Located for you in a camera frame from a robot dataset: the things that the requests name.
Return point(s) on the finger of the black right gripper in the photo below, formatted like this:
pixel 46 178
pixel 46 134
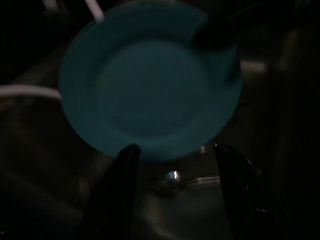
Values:
pixel 215 35

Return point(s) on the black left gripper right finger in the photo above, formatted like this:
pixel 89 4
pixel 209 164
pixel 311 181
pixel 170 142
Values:
pixel 247 200

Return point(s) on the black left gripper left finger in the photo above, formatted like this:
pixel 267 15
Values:
pixel 117 200

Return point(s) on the blue plate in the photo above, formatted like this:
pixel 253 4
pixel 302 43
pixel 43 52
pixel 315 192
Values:
pixel 150 100

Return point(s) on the stainless steel sink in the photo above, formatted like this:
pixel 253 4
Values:
pixel 50 175

